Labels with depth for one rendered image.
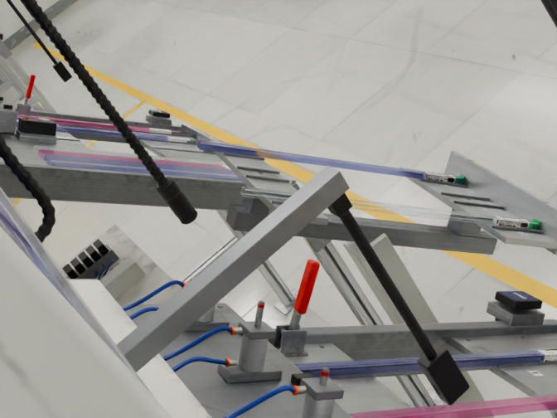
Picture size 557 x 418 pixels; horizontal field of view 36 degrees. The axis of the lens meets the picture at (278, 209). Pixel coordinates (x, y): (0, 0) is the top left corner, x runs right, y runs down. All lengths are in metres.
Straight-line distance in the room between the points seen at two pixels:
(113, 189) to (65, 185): 0.10
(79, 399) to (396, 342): 0.85
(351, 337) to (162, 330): 0.54
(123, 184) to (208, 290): 1.18
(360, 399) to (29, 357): 0.68
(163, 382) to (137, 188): 1.06
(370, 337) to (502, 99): 2.22
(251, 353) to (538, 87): 2.54
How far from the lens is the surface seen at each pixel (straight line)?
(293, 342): 0.96
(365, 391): 0.91
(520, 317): 1.20
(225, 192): 1.77
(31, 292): 0.23
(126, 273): 2.12
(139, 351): 0.52
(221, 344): 0.80
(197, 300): 0.52
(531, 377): 1.06
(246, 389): 0.72
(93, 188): 1.67
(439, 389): 0.65
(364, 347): 1.05
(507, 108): 3.14
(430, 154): 3.09
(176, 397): 0.64
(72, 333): 0.24
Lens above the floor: 1.61
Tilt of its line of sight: 29 degrees down
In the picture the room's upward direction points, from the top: 34 degrees counter-clockwise
